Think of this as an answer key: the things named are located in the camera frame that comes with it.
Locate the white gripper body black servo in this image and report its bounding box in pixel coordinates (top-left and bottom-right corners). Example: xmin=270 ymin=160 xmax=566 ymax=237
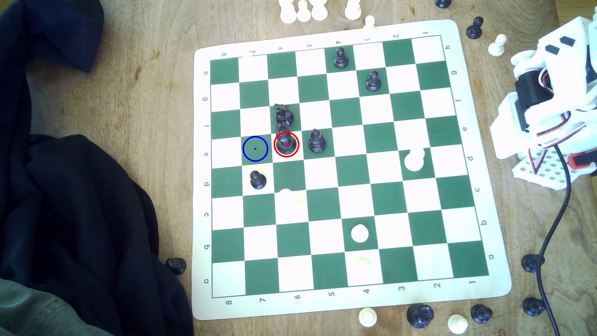
xmin=511 ymin=49 xmax=556 ymax=110

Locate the tall black chess piece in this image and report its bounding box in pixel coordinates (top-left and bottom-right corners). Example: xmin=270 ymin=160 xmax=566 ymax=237
xmin=274 ymin=122 xmax=299 ymax=157

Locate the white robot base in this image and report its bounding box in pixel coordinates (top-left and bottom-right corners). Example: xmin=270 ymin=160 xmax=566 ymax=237
xmin=490 ymin=91 xmax=576 ymax=191

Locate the large white chess piece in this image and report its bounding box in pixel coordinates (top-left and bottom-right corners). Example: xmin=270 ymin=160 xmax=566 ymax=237
xmin=403 ymin=148 xmax=426 ymax=172

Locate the black chess bishop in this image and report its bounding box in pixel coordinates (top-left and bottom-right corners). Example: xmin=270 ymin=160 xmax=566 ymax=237
xmin=308 ymin=129 xmax=327 ymax=155

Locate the black chess knight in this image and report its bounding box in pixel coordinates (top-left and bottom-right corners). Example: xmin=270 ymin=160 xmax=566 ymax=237
xmin=274 ymin=104 xmax=295 ymax=128

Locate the large black chess piece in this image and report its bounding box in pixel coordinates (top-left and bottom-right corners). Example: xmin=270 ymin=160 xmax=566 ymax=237
xmin=406 ymin=304 xmax=435 ymax=329

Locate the red and black clamp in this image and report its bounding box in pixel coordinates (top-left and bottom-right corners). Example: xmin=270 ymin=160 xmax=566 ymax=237
xmin=568 ymin=152 xmax=597 ymax=177

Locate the green and white chessboard mat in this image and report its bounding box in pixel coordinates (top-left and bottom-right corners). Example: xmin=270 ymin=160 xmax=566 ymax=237
xmin=191 ymin=19 xmax=513 ymax=322

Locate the dark navy cloth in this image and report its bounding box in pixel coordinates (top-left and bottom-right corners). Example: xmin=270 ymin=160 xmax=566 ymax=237
xmin=0 ymin=0 xmax=194 ymax=336

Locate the grey green cloth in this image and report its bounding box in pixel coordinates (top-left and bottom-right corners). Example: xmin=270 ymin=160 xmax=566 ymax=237
xmin=0 ymin=278 xmax=113 ymax=336

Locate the black power cable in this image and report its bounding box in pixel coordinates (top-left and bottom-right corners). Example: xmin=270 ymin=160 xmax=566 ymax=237
xmin=535 ymin=144 xmax=572 ymax=336

